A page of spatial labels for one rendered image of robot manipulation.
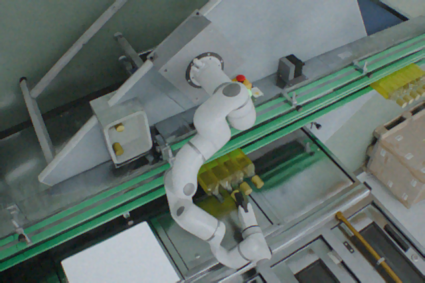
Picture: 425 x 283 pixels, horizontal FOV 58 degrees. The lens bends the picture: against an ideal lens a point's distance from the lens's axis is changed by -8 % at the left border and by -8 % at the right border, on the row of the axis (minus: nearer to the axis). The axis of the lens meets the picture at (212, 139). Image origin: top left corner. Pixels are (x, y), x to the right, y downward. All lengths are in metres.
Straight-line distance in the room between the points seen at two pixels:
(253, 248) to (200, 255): 0.32
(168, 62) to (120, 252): 0.80
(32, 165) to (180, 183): 1.11
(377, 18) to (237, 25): 1.16
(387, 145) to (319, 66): 3.41
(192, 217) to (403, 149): 4.33
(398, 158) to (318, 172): 3.36
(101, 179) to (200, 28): 0.73
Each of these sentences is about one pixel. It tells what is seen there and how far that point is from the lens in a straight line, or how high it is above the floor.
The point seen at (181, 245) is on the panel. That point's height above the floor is 1.17.
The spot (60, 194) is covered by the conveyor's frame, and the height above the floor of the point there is 0.81.
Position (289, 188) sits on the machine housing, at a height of 1.16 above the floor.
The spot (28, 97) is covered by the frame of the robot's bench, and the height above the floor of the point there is 0.20.
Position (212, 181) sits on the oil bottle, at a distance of 1.69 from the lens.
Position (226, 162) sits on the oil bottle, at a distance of 1.75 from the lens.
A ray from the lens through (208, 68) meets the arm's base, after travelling 1.47.
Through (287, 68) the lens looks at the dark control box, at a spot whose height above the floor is 0.82.
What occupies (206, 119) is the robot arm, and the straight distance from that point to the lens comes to 1.23.
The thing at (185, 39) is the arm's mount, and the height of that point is 0.83.
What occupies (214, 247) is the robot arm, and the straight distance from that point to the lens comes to 1.41.
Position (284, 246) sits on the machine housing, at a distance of 1.74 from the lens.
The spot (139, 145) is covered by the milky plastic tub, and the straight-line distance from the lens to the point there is 1.71.
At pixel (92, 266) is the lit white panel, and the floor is 1.08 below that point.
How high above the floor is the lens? 1.92
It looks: 35 degrees down
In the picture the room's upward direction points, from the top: 141 degrees clockwise
